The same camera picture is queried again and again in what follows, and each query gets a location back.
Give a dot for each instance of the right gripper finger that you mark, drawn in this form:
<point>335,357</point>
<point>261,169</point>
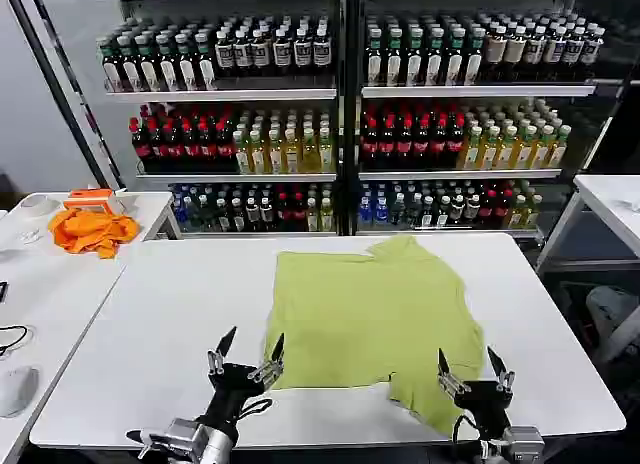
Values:
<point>448,376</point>
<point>502,371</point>

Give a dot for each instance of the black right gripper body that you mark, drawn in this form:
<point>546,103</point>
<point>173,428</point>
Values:
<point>484,399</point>

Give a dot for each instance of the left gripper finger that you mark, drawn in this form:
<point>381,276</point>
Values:
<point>219,356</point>
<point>270,361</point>

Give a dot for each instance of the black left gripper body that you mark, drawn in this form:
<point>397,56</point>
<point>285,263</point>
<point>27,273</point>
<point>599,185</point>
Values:
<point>232,384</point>

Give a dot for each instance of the light green shirt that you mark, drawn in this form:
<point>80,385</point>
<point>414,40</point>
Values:
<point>370,314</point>

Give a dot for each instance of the grey bag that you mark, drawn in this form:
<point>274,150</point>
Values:
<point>612,314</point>

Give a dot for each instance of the orange crumpled cloth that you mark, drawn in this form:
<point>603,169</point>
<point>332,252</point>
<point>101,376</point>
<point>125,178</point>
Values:
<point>92,230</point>

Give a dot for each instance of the white side desk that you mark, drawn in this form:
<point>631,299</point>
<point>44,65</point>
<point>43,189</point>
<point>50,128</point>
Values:
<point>45,289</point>

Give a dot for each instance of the orange and white box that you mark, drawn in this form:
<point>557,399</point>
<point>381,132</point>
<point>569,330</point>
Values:
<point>92,200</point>

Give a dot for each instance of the grey computer mouse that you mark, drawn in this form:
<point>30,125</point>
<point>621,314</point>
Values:
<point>17,391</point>

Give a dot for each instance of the clear plastic wrapper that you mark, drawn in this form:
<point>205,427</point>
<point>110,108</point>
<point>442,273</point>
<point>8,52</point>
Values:
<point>29,235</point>

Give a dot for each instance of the flat black device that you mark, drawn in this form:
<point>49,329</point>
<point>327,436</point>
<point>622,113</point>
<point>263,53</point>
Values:
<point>3,292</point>

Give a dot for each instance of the white tape roll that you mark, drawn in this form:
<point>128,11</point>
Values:
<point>32,206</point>

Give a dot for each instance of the white shelf of bottles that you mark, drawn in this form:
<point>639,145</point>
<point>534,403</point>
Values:
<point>465,109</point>
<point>225,109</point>

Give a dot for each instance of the slanted black pole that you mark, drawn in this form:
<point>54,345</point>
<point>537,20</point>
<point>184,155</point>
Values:
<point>60,84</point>

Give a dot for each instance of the white table with frame legs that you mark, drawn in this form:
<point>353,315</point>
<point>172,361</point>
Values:
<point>607,204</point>

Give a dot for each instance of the black upright post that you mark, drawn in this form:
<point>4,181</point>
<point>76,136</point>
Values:
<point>349,109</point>

